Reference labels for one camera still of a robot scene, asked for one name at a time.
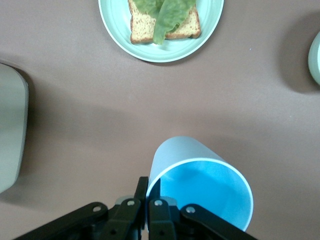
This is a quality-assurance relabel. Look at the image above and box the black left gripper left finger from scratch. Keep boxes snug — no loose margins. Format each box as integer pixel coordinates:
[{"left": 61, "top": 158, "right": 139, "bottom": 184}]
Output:
[{"left": 12, "top": 176, "right": 149, "bottom": 240}]

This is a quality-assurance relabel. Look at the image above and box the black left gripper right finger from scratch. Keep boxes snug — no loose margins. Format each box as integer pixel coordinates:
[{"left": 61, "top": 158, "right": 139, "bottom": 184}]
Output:
[{"left": 148, "top": 178, "right": 259, "bottom": 240}]

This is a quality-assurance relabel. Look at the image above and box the blue plastic cup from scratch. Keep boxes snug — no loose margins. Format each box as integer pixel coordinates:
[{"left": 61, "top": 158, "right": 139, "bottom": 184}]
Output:
[{"left": 145, "top": 135, "right": 255, "bottom": 233}]

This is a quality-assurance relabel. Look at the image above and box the beige and chrome toaster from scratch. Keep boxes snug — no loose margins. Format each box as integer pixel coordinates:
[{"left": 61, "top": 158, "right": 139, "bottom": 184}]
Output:
[{"left": 0, "top": 62, "right": 30, "bottom": 195}]

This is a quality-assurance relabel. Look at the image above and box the light green plate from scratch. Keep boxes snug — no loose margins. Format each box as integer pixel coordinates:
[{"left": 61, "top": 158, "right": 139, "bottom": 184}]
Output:
[{"left": 97, "top": 0, "right": 225, "bottom": 63}]

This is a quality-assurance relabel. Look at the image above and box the toast slice with crust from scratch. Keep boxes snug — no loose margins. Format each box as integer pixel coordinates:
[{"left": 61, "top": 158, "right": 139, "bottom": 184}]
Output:
[{"left": 127, "top": 0, "right": 202, "bottom": 45}]

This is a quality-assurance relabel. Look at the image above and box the green lettuce leaf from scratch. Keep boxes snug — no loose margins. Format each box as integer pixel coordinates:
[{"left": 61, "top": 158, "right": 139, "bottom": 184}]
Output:
[{"left": 132, "top": 0, "right": 197, "bottom": 47}]

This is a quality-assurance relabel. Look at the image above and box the light green bowl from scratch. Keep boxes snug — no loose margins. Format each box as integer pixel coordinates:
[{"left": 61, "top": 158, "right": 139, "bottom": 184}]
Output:
[{"left": 307, "top": 31, "right": 320, "bottom": 87}]

